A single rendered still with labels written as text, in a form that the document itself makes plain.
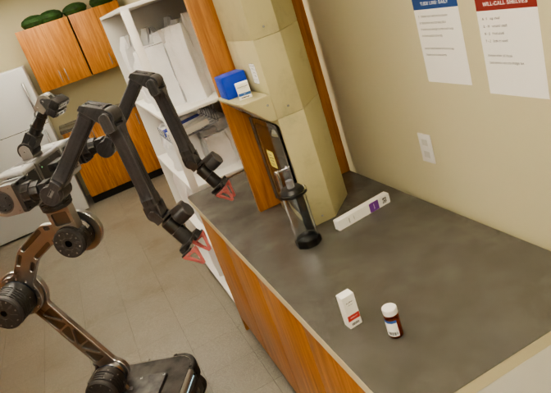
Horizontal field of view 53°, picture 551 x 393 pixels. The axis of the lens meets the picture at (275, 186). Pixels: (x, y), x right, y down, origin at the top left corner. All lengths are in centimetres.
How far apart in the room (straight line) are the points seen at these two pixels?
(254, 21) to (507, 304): 123
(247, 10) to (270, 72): 23
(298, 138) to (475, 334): 100
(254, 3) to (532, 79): 96
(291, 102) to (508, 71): 80
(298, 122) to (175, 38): 133
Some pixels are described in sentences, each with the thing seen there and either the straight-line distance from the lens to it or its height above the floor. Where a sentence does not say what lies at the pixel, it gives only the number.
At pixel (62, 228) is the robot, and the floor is 120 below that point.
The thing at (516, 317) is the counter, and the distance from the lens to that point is 157.
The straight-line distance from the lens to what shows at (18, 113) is 682.
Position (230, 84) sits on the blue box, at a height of 157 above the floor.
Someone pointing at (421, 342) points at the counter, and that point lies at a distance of 153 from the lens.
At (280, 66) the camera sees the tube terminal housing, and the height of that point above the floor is 159.
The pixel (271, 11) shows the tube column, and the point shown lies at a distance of 205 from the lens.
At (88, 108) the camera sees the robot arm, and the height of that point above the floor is 169.
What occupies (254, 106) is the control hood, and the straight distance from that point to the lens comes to 203.
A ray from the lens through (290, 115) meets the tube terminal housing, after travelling 209.
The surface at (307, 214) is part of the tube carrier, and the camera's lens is 204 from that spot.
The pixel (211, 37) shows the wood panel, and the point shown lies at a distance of 236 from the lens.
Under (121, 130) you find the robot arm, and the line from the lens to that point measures 196.
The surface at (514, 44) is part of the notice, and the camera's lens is 162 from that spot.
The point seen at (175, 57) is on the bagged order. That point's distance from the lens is 326.
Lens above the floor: 191
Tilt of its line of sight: 21 degrees down
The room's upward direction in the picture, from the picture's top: 19 degrees counter-clockwise
